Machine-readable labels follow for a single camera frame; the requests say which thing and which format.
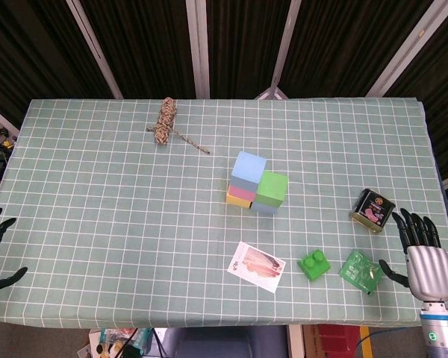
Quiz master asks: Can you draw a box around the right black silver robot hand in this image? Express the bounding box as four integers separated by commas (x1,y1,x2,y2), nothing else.
379,207,448,301

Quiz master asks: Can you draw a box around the green foam cube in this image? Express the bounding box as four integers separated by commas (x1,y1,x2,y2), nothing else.
255,170,290,209

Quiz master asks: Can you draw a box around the pink foam cube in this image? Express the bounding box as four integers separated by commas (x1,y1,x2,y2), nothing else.
227,183,258,203

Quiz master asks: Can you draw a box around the yellow foam cube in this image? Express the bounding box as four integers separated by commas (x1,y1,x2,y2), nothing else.
225,192,254,210

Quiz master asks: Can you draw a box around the blue foam cube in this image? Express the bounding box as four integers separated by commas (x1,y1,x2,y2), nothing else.
230,150,268,194

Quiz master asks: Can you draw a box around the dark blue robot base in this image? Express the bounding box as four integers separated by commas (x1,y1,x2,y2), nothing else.
167,324,290,358

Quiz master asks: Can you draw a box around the green foil packet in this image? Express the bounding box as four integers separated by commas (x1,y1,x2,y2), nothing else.
338,249,385,296

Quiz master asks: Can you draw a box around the black luncheon meat tin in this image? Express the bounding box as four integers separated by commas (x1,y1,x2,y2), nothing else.
349,188,396,234

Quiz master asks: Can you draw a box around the red plastic box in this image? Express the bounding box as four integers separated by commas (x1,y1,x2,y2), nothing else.
317,324,362,348

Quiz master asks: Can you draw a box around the green two-stud toy brick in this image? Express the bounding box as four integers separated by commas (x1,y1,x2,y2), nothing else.
296,250,331,282

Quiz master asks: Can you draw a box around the green checked tablecloth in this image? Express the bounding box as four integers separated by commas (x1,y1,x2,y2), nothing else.
0,97,448,331

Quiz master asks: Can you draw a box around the colourful packaging pile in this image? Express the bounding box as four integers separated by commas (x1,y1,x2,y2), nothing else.
88,327,155,358

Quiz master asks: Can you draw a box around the picture postcard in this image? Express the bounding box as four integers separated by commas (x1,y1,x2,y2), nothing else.
226,240,287,294

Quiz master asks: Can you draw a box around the dark brown curtain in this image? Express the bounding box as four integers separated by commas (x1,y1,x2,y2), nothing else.
0,0,448,180

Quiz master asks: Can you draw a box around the blue cable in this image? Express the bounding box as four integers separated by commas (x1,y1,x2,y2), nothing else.
357,322,423,343

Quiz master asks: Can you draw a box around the white frame bar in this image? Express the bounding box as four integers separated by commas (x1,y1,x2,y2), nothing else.
0,99,22,139

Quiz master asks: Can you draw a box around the braided rope bundle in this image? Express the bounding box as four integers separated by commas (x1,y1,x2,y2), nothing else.
146,96,211,155

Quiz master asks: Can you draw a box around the white frame post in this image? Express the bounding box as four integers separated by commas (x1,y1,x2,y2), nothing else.
66,0,125,100
184,0,211,99
365,0,448,99
254,0,304,101

